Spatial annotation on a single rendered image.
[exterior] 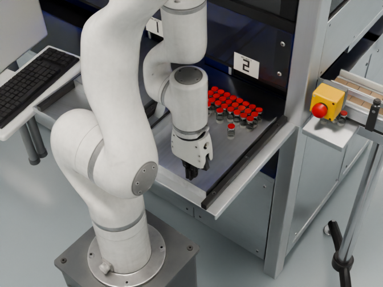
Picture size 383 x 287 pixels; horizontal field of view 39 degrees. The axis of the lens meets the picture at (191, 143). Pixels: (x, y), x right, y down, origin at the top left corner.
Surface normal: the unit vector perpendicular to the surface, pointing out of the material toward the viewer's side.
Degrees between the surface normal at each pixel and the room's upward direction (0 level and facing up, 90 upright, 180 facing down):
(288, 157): 90
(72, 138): 37
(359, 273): 0
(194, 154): 90
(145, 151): 65
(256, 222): 90
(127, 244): 90
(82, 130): 14
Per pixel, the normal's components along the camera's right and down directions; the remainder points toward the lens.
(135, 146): 0.67, 0.04
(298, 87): -0.61, 0.59
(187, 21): 0.16, 0.73
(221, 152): -0.03, -0.69
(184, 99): -0.18, 0.71
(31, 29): 0.87, 0.34
